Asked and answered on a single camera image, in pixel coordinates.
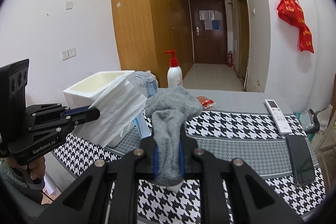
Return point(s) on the white red pump bottle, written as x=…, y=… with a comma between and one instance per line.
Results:
x=174, y=74

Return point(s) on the blue surgical face mask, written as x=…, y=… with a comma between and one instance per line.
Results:
x=141, y=125

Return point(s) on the white wall switch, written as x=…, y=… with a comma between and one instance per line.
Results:
x=68, y=5

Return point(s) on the left hand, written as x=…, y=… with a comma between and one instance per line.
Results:
x=9, y=172

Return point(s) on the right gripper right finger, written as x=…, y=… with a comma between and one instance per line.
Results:
x=182, y=161

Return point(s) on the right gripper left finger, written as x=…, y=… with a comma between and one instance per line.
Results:
x=155, y=161

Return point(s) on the red snack packet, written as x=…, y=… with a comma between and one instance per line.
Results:
x=205, y=102

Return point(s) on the white styrofoam box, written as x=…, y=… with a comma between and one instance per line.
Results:
x=85, y=92

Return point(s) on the houndstooth table mat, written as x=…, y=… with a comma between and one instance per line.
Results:
x=251, y=139

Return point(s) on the white tissue cloth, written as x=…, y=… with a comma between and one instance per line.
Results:
x=119, y=105

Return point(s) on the white remote control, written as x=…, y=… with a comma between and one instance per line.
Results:
x=279, y=118

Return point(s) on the white wall socket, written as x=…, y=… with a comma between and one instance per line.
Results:
x=67, y=54

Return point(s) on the grey sock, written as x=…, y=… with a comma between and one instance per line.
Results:
x=169, y=110

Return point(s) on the blue spray bottle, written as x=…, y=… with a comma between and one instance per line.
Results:
x=151, y=84

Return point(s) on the clear pouch with black trim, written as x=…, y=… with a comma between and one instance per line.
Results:
x=309, y=121

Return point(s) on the light blue cloth cover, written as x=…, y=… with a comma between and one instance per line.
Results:
x=141, y=77

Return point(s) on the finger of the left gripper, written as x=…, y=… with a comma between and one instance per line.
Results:
x=84, y=116
x=74, y=111

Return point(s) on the black smartphone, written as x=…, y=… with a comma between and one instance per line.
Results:
x=300, y=159

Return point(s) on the dark brown door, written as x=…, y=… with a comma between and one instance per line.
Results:
x=210, y=34

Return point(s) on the red fire extinguisher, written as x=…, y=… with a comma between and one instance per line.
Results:
x=230, y=59

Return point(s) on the white foam roll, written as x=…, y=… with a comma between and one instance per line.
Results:
x=175, y=188

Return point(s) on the wooden wardrobe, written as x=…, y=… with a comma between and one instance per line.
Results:
x=146, y=29

